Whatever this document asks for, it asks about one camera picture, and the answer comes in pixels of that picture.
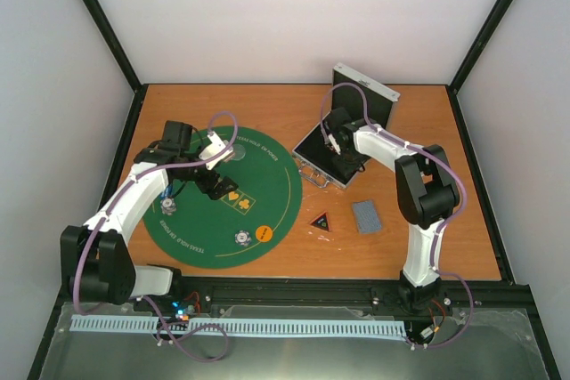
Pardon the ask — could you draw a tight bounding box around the clear acrylic dealer button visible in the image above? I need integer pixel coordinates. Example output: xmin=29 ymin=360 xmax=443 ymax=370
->
xmin=230 ymin=144 xmax=246 ymax=161

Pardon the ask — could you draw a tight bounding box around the black triangular button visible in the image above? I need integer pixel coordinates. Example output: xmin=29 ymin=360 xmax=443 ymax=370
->
xmin=310 ymin=211 xmax=331 ymax=232

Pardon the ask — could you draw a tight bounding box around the orange big blind button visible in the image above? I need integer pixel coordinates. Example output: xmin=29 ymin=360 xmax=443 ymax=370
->
xmin=255 ymin=225 xmax=273 ymax=243

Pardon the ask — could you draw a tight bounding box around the small blue blind button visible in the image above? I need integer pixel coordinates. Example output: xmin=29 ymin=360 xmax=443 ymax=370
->
xmin=159 ymin=184 xmax=173 ymax=199

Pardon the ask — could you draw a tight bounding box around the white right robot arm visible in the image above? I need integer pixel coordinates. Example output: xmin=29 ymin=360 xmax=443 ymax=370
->
xmin=320 ymin=108 xmax=465 ymax=312

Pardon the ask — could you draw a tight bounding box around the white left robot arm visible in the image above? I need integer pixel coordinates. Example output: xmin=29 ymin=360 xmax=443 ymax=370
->
xmin=60 ymin=121 xmax=238 ymax=312

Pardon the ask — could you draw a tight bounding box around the aluminium poker case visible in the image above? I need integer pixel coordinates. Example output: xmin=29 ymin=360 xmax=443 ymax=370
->
xmin=292 ymin=62 xmax=400 ymax=189

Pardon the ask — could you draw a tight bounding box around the round green poker mat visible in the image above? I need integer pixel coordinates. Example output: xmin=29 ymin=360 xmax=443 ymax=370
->
xmin=143 ymin=126 xmax=303 ymax=269

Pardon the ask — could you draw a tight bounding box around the loose blue card deck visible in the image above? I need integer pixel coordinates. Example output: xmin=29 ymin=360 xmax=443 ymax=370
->
xmin=352 ymin=199 xmax=382 ymax=234

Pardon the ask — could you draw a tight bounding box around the metal front plate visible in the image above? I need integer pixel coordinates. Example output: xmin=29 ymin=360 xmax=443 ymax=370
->
xmin=37 ymin=305 xmax=558 ymax=379

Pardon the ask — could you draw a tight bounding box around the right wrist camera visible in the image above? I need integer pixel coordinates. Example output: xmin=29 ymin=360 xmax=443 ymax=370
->
xmin=327 ymin=134 xmax=341 ymax=155

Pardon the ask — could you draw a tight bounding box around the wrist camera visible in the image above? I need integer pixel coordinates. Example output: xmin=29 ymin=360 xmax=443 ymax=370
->
xmin=199 ymin=131 xmax=234 ymax=170
xmin=327 ymin=134 xmax=341 ymax=155

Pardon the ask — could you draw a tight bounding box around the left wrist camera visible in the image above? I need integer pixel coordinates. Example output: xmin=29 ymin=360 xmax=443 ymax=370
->
xmin=199 ymin=131 xmax=234 ymax=170

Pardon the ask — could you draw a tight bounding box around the black aluminium frame rail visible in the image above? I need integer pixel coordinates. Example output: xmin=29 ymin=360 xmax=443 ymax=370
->
xmin=57 ymin=276 xmax=533 ymax=310

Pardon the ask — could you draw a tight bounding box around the light blue cable duct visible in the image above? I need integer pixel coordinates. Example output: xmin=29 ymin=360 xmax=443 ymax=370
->
xmin=69 ymin=315 xmax=406 ymax=341

